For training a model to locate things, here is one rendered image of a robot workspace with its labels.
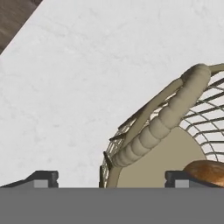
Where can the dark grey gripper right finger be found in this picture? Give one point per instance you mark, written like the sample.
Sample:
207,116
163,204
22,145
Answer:
176,178

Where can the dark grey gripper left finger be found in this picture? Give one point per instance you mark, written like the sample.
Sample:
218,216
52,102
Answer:
43,178

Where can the brown bread loaf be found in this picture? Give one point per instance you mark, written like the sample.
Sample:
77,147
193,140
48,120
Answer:
208,172

